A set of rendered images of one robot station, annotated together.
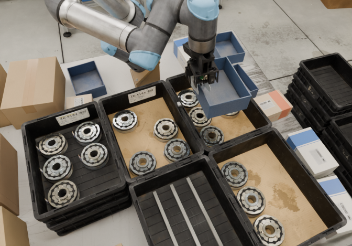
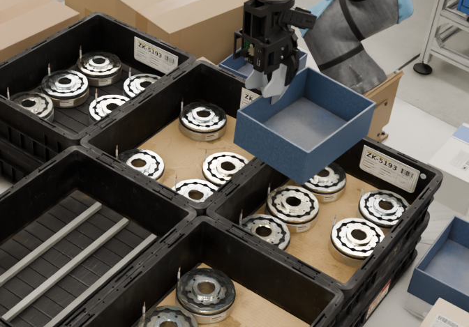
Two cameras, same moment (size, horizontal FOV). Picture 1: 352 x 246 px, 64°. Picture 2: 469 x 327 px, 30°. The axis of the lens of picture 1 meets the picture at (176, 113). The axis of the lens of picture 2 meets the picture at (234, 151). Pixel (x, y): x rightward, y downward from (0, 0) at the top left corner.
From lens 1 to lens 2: 110 cm
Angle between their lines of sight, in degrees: 40
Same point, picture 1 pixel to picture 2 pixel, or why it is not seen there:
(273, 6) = not seen: outside the picture
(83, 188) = not seen: hidden behind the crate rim
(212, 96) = (287, 134)
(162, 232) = (37, 240)
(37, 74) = not seen: outside the picture
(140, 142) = (179, 157)
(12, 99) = not seen: outside the picture
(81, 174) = (74, 118)
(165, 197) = (100, 223)
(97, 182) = not seen: hidden behind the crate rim
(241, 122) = (343, 278)
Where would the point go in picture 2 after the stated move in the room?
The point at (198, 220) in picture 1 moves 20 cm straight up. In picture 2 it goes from (86, 279) to (84, 195)
